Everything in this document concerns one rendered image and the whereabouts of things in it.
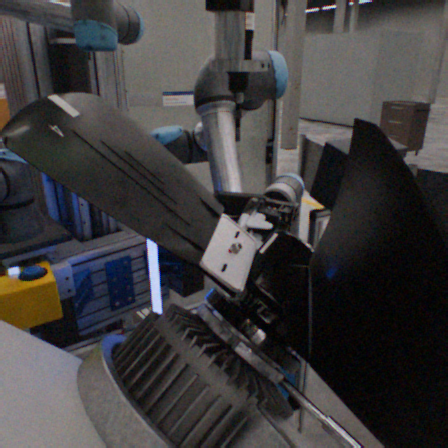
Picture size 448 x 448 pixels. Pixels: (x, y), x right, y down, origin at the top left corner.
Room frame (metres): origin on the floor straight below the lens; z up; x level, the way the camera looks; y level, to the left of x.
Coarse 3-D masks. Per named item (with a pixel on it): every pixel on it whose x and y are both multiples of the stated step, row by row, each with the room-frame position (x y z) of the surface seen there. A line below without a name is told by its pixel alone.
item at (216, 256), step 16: (224, 224) 0.44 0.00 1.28; (224, 240) 0.42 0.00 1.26; (240, 240) 0.44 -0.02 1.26; (208, 256) 0.39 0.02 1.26; (224, 256) 0.40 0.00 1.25; (240, 256) 0.42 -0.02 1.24; (208, 272) 0.38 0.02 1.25; (224, 272) 0.39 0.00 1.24; (240, 272) 0.40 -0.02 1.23; (240, 288) 0.38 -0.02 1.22
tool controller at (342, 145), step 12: (336, 144) 1.12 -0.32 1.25; (348, 144) 1.14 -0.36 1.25; (396, 144) 1.20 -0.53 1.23; (324, 156) 1.14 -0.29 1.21; (336, 156) 1.10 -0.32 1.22; (324, 168) 1.13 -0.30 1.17; (336, 168) 1.09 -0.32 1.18; (324, 180) 1.13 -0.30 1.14; (336, 180) 1.09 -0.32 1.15; (312, 192) 1.17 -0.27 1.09; (324, 192) 1.12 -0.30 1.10; (336, 192) 1.08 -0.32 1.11; (324, 204) 1.12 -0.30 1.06
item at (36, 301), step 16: (48, 272) 0.68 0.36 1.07; (0, 288) 0.62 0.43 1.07; (16, 288) 0.62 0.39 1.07; (32, 288) 0.63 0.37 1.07; (48, 288) 0.64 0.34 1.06; (0, 304) 0.60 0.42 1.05; (16, 304) 0.61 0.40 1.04; (32, 304) 0.63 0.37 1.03; (48, 304) 0.64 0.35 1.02; (16, 320) 0.61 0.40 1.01; (32, 320) 0.62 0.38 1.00; (48, 320) 0.64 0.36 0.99
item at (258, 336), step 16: (288, 240) 0.42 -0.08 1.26; (256, 256) 0.43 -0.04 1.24; (272, 256) 0.41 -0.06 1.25; (288, 256) 0.41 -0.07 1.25; (304, 256) 0.40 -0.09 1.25; (256, 272) 0.41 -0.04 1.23; (272, 272) 0.40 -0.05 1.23; (256, 288) 0.39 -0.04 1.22; (272, 288) 0.38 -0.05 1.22; (224, 304) 0.38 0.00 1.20; (240, 304) 0.39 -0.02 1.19; (256, 304) 0.39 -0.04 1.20; (272, 304) 0.38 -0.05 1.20; (240, 320) 0.35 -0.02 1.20; (256, 320) 0.37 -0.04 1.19; (272, 320) 0.37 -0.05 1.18; (256, 336) 0.34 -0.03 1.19; (272, 336) 0.35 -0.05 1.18; (272, 352) 0.34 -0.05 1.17; (288, 352) 0.34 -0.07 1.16; (288, 368) 0.34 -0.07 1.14
